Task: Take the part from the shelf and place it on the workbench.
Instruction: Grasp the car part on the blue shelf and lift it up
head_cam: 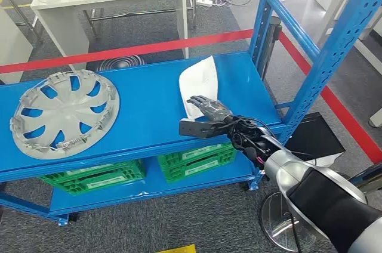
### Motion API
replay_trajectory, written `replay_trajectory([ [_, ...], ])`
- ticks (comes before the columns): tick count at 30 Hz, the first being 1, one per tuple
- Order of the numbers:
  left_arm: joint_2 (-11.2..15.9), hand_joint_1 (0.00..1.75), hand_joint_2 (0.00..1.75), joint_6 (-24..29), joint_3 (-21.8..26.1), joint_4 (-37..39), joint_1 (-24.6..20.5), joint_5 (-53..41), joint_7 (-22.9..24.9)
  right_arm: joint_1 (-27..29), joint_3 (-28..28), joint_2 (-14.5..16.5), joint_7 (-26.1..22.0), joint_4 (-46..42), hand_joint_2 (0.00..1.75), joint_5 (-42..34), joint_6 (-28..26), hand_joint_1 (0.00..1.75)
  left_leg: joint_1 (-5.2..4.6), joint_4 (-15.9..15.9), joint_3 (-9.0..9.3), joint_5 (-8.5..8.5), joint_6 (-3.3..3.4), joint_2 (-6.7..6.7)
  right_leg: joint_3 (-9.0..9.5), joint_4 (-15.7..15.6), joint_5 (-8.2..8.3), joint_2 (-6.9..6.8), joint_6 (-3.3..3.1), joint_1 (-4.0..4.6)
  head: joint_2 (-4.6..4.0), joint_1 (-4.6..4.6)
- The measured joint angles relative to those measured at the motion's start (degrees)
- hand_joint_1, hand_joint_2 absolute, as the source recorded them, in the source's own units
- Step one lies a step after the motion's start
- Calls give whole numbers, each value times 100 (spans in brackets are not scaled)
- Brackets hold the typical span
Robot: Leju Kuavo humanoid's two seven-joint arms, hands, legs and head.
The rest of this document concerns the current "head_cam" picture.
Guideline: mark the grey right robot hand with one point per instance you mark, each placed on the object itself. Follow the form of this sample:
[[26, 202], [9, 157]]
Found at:
[[217, 111]]

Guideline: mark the white plastic part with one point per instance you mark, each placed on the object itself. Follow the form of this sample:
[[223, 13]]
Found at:
[[198, 81]]

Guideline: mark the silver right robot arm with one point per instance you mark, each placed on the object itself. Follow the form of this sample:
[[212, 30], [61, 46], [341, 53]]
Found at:
[[298, 172]]

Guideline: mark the blue metal shelf rack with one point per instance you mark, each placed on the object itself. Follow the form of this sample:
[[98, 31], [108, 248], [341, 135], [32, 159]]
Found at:
[[155, 97]]

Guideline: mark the green plastic crate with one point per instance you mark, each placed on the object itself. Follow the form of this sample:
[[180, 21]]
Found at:
[[98, 178], [194, 164]]

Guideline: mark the white power strip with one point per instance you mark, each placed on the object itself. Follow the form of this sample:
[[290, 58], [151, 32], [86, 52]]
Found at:
[[204, 1]]

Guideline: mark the black box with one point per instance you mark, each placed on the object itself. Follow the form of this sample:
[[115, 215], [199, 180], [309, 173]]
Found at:
[[313, 136]]

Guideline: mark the chrome stanchion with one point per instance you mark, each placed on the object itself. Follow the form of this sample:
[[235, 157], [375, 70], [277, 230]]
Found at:
[[274, 219]]

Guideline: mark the ribbed black stanchion base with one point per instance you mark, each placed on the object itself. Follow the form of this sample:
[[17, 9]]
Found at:
[[121, 63]]

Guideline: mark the grey plastic hubcap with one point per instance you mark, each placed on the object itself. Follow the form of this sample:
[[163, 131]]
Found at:
[[64, 113]]

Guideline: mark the white cabinet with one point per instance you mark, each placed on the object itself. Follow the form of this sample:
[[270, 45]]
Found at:
[[14, 45]]

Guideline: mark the black stanchion post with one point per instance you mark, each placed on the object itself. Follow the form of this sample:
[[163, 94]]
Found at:
[[272, 34]]

